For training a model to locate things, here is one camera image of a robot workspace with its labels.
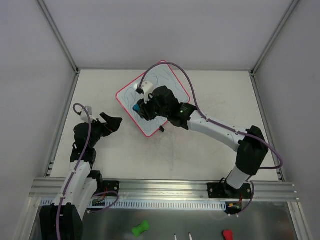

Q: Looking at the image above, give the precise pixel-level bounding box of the blue whiteboard eraser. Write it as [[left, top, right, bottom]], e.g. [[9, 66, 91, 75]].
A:
[[132, 104, 140, 113]]

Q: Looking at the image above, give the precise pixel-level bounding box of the pink framed whiteboard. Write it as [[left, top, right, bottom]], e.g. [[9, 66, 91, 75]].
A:
[[115, 64, 191, 137]]

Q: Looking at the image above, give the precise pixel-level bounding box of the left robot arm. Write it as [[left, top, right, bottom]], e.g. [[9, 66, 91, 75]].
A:
[[39, 112, 123, 240]]

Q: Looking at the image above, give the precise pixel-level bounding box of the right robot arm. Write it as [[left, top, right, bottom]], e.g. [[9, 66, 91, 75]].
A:
[[133, 86, 269, 198]]

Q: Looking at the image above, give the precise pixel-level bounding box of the green bone-shaped eraser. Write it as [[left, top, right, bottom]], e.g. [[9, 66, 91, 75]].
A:
[[131, 220, 150, 238]]

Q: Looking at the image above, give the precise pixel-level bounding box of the red bone-shaped eraser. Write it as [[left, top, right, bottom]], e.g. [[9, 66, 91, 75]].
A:
[[222, 229, 234, 240]]

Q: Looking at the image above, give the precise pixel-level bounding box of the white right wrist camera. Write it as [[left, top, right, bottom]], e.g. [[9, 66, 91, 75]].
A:
[[136, 81, 154, 102]]

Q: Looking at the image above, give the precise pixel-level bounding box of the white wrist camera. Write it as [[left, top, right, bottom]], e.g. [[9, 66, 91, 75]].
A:
[[80, 106, 96, 124], [136, 81, 154, 102]]

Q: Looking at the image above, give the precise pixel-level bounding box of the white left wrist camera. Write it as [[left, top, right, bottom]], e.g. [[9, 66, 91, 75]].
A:
[[80, 106, 96, 124]]

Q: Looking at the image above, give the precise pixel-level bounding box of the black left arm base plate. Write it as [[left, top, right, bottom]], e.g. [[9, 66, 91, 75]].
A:
[[93, 180, 120, 198]]

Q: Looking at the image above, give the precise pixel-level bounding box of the white slotted cable duct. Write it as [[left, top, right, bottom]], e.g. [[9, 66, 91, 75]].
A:
[[39, 197, 227, 212]]

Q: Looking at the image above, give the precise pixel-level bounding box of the aluminium mounting rail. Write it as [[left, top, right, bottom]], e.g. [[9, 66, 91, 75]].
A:
[[29, 177, 300, 202]]

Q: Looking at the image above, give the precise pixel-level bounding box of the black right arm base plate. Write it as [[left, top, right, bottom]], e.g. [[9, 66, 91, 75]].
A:
[[206, 182, 252, 200]]

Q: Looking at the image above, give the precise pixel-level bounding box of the left aluminium frame post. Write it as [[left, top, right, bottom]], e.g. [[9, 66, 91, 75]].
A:
[[35, 0, 79, 74]]

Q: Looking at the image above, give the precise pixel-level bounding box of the aluminium frame post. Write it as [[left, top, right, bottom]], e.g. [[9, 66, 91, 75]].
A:
[[250, 0, 300, 76], [35, 0, 79, 74]]

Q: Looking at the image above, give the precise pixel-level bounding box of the right aluminium frame post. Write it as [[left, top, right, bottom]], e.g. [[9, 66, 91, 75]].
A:
[[250, 0, 300, 76]]

